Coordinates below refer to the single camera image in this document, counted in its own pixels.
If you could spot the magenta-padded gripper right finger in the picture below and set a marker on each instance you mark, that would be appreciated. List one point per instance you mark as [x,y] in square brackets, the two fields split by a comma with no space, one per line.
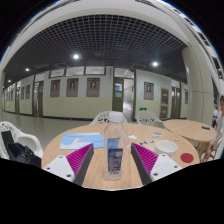
[163,165]

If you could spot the framed wall portraits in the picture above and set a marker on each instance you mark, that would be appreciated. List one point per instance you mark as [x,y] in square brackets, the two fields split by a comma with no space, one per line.
[93,87]

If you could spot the flat round red coaster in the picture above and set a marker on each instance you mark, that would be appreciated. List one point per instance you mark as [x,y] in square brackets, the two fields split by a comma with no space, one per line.
[187,157]

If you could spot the small white paper scrap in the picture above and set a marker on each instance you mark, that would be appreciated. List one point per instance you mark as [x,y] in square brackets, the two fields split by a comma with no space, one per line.
[132,136]

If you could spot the black and white sticker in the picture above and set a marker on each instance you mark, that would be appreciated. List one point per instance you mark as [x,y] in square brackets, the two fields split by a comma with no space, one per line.
[142,143]
[151,141]

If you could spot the white plastic chair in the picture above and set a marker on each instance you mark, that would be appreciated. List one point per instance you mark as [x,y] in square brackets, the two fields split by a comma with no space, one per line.
[25,140]

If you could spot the white mug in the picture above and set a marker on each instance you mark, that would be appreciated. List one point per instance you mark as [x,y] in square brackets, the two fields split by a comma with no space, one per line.
[166,149]

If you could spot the small printed card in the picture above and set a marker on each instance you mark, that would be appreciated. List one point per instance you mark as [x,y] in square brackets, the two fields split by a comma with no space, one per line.
[156,134]

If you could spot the blue and white booklet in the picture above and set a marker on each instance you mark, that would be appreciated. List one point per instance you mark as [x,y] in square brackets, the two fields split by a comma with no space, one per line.
[80,140]

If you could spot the round ceiling lights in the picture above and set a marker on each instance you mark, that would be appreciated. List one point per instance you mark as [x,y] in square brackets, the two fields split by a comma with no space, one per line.
[76,56]

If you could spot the black bag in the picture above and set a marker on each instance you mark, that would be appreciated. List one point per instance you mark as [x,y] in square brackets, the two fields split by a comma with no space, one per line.
[21,153]

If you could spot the green exit sign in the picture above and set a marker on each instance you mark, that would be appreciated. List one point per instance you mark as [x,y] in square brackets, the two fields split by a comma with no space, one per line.
[143,109]

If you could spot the round wooden table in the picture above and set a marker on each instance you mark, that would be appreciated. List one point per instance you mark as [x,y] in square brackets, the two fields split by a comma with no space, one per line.
[188,129]

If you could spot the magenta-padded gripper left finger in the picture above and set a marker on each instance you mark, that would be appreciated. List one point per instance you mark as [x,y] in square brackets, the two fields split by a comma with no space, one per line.
[59,165]

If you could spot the black phone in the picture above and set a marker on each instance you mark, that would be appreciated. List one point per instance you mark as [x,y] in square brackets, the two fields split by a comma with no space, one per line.
[205,127]

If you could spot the person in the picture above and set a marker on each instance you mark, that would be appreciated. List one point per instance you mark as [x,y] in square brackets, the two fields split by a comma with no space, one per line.
[220,126]
[215,115]

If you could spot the clear plastic water bottle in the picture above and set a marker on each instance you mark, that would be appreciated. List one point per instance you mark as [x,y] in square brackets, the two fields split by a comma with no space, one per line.
[115,146]

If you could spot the white lattice-back chair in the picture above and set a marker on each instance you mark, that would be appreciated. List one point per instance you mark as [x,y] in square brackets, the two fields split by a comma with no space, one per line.
[148,118]
[100,117]

